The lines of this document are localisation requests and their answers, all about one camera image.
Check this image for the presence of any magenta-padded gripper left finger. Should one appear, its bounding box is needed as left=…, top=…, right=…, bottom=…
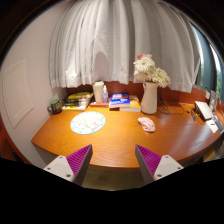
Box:
left=43, top=144, right=94, bottom=187

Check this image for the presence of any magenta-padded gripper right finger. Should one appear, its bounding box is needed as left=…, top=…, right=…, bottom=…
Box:
left=134, top=144, right=184, bottom=185

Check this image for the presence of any pink computer mouse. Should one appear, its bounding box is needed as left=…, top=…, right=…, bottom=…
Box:
left=137, top=116, right=157, bottom=133

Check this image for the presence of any round cartoon-print mouse pad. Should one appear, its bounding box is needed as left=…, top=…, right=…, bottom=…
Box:
left=70, top=111, right=106, bottom=135

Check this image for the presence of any yellow and white book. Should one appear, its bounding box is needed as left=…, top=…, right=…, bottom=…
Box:
left=61, top=103, right=91, bottom=112

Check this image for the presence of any yellow cover book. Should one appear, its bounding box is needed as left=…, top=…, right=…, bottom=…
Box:
left=119, top=95, right=142, bottom=113

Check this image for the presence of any dark green mug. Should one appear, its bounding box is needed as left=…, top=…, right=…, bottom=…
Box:
left=46, top=99, right=64, bottom=115

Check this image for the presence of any red-brown flat book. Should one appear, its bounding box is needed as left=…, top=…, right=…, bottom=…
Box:
left=89, top=100, right=110, bottom=108

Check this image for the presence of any white ceramic vase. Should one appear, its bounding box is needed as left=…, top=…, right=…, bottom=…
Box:
left=140, top=81, right=159, bottom=115

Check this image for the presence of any black and yellow book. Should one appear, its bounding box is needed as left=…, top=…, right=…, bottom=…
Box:
left=67, top=91, right=93, bottom=101

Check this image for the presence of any clear spray bottle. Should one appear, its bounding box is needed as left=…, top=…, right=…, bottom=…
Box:
left=101, top=84, right=109, bottom=104

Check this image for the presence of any white paper card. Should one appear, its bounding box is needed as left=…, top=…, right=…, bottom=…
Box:
left=205, top=119, right=219, bottom=134

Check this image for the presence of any white lidded tumbler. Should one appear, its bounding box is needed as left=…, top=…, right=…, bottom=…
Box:
left=92, top=80, right=105, bottom=103

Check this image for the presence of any white flat device on stand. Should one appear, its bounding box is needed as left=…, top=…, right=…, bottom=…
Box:
left=194, top=100, right=214, bottom=121

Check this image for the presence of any white flower bouquet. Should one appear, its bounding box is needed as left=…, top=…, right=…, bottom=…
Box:
left=133, top=53, right=172, bottom=89

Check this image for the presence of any dark framed window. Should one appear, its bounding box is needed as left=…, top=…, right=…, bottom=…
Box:
left=191, top=24, right=224, bottom=101

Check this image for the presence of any white pleated curtain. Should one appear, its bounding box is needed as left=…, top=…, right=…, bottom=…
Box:
left=49, top=0, right=203, bottom=94

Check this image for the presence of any black cable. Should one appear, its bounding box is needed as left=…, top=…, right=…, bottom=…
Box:
left=157, top=96, right=188, bottom=116

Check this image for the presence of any white framed wall panel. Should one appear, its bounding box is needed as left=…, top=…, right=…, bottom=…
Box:
left=2, top=59, right=35, bottom=130

